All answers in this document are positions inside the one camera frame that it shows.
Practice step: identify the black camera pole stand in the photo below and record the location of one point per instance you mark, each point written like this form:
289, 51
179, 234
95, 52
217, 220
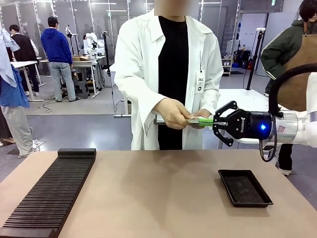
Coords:
253, 59

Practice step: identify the white name badge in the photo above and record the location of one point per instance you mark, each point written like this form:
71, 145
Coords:
200, 83

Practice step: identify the person's right hand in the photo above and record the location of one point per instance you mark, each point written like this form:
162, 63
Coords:
172, 114

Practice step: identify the man in blue hoodie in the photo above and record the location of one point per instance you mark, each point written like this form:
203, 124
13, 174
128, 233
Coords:
55, 47

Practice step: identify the black tripod stand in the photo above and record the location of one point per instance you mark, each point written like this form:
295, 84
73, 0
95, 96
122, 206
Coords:
108, 67

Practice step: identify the white background desk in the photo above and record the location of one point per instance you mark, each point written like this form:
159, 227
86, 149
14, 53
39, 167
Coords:
24, 64

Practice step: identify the person in white lab coat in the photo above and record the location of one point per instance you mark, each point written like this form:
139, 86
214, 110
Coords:
138, 62

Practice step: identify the person in black vest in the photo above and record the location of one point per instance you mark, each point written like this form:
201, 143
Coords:
24, 49

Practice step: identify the white side table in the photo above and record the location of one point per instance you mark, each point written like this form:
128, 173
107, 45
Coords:
237, 99

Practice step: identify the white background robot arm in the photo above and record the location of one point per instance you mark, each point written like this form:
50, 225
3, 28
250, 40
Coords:
92, 42

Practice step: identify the brown cardboard box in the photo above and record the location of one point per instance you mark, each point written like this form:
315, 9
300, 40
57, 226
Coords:
79, 59

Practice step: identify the small PCB board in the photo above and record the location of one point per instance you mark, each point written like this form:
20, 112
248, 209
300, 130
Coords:
193, 120

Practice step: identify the person's left hand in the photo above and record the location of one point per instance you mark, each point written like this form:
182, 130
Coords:
204, 113

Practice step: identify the person in brown apron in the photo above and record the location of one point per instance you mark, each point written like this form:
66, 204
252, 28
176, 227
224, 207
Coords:
294, 44

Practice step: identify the wooden shoe shelf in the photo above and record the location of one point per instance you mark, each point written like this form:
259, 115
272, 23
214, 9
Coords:
227, 67

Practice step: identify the black slotted PCB rack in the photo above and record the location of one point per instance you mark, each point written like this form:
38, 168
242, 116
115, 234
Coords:
49, 198

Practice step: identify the person in light blue shirt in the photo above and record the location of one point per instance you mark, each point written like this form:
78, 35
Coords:
15, 99

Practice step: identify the white desk with box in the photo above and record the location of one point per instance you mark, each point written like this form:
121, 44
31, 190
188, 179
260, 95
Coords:
84, 63

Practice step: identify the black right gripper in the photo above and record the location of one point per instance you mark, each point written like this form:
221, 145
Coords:
250, 125

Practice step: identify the black rectangular tray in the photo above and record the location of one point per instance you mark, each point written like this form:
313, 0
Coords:
244, 188

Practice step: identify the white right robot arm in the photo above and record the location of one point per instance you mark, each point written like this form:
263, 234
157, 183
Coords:
307, 119

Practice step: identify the black step stool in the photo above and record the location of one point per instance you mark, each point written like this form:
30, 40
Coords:
81, 89

